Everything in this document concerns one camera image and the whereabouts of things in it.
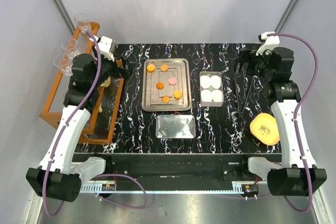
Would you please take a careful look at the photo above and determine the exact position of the yellow plastic plate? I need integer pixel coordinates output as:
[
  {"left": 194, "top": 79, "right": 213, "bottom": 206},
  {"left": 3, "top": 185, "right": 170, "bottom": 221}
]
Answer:
[{"left": 249, "top": 113, "right": 280, "bottom": 145}]

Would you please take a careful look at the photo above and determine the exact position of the clear glass cup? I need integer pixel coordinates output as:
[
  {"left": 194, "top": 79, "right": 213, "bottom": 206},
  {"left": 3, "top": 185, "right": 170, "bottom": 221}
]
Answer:
[
  {"left": 74, "top": 13, "right": 92, "bottom": 34},
  {"left": 53, "top": 53, "right": 73, "bottom": 76},
  {"left": 61, "top": 38, "right": 81, "bottom": 60}
]

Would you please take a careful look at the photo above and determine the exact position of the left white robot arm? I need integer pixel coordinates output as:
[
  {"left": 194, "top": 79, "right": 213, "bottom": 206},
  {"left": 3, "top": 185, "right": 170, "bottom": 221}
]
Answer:
[{"left": 26, "top": 54, "right": 134, "bottom": 202}]

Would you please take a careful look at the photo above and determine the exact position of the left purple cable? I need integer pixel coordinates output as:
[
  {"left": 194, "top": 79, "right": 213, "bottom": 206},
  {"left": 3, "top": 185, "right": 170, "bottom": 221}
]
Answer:
[{"left": 41, "top": 29, "right": 148, "bottom": 218}]

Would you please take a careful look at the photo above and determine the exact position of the clear glass cup near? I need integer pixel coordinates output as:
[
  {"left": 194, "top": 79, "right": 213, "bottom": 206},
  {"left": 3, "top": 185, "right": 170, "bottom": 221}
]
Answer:
[{"left": 53, "top": 53, "right": 73, "bottom": 76}]

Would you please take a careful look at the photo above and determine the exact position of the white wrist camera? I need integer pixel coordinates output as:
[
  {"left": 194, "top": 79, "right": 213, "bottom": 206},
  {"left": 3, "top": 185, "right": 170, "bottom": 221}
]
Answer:
[
  {"left": 256, "top": 31, "right": 280, "bottom": 56},
  {"left": 95, "top": 36, "right": 116, "bottom": 61}
]

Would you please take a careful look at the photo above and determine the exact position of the white paper cup back right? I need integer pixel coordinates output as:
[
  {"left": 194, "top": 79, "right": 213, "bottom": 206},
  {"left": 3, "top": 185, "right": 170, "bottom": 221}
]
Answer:
[{"left": 211, "top": 75, "right": 222, "bottom": 89}]

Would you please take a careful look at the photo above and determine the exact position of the orange chocolate chip cookie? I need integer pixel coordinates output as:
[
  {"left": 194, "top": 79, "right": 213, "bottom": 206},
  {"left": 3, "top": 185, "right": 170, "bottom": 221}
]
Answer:
[{"left": 156, "top": 82, "right": 164, "bottom": 90}]

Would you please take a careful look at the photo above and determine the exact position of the yellow sandwich cookie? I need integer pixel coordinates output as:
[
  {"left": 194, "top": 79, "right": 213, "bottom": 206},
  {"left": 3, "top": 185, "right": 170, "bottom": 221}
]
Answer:
[
  {"left": 146, "top": 64, "right": 156, "bottom": 72},
  {"left": 173, "top": 90, "right": 183, "bottom": 100}
]

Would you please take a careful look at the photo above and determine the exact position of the silver tin lid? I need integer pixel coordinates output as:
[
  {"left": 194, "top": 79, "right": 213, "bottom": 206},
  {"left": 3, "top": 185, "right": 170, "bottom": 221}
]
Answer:
[{"left": 155, "top": 115, "right": 196, "bottom": 139}]

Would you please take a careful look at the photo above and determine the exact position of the white paper cup front left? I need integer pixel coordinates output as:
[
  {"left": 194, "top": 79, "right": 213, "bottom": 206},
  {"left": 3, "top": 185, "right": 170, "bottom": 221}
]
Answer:
[{"left": 201, "top": 89, "right": 212, "bottom": 102}]

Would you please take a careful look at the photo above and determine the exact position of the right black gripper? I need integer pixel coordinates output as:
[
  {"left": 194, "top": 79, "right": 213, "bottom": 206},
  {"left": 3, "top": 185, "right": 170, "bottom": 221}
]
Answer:
[{"left": 231, "top": 47, "right": 273, "bottom": 82}]

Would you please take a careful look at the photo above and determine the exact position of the tan round cookie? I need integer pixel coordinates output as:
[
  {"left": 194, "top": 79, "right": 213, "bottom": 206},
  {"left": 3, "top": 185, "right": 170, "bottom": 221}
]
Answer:
[{"left": 161, "top": 65, "right": 168, "bottom": 71}]

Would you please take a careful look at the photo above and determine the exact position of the pink sandwich cookie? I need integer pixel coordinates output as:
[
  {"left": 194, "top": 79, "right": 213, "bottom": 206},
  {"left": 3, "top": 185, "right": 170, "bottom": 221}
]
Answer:
[{"left": 169, "top": 77, "right": 177, "bottom": 86}]

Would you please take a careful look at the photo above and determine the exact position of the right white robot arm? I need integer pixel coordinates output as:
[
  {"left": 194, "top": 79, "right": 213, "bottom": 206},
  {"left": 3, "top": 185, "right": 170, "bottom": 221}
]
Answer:
[{"left": 235, "top": 47, "right": 327, "bottom": 197}]

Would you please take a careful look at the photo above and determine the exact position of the beige ceramic cup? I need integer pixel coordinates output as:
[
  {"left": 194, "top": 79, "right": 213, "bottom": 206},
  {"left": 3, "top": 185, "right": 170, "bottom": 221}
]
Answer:
[{"left": 100, "top": 77, "right": 111, "bottom": 88}]

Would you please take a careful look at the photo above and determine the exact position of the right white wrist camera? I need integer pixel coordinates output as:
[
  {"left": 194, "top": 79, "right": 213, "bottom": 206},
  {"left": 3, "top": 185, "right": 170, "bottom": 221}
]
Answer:
[{"left": 256, "top": 31, "right": 280, "bottom": 56}]

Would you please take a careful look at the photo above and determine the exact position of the white paper cup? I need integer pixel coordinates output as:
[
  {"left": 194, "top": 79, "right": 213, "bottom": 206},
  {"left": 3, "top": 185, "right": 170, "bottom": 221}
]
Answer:
[
  {"left": 212, "top": 89, "right": 223, "bottom": 102},
  {"left": 200, "top": 76, "right": 211, "bottom": 89},
  {"left": 201, "top": 89, "right": 212, "bottom": 102},
  {"left": 211, "top": 75, "right": 222, "bottom": 89}
]

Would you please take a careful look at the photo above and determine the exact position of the orange swirl cookie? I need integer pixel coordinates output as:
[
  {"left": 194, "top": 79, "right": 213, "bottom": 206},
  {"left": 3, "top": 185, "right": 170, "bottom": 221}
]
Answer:
[{"left": 162, "top": 96, "right": 170, "bottom": 103}]

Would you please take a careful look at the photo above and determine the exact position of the steel baking tray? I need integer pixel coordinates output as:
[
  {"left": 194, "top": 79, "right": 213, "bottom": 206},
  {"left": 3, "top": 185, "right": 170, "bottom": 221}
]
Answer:
[{"left": 142, "top": 58, "right": 192, "bottom": 112}]

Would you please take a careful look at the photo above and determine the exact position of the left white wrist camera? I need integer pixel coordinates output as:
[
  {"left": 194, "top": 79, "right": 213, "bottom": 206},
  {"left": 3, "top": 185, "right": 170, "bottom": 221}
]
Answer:
[{"left": 95, "top": 36, "right": 116, "bottom": 61}]

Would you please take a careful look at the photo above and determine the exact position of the clear glass cup middle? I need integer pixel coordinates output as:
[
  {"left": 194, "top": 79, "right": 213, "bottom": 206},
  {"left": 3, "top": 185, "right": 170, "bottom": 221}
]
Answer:
[{"left": 61, "top": 38, "right": 81, "bottom": 60}]

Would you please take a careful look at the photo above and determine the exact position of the white paper cup front right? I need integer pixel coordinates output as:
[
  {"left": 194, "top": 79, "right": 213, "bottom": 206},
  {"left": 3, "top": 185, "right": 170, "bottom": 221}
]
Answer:
[{"left": 212, "top": 89, "right": 223, "bottom": 102}]

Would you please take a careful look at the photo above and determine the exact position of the clear glass cup far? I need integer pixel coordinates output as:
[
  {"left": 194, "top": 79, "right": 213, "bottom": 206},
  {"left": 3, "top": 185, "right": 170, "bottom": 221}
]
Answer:
[{"left": 74, "top": 13, "right": 92, "bottom": 34}]

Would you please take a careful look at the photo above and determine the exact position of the white paper cup back left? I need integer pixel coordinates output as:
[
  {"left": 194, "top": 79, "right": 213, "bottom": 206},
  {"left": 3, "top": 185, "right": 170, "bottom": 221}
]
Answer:
[{"left": 200, "top": 76, "right": 211, "bottom": 89}]

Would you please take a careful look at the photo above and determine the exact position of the orange wooden rack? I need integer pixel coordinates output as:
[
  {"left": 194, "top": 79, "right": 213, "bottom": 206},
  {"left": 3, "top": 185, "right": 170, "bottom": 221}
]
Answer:
[{"left": 39, "top": 21, "right": 124, "bottom": 145}]

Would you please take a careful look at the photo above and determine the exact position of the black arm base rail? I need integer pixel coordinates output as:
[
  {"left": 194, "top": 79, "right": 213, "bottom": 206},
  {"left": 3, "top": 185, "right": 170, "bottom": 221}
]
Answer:
[{"left": 70, "top": 152, "right": 284, "bottom": 192}]

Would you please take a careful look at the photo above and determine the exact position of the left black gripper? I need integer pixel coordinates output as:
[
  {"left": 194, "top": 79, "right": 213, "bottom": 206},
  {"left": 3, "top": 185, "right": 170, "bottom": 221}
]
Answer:
[{"left": 90, "top": 45, "right": 136, "bottom": 88}]

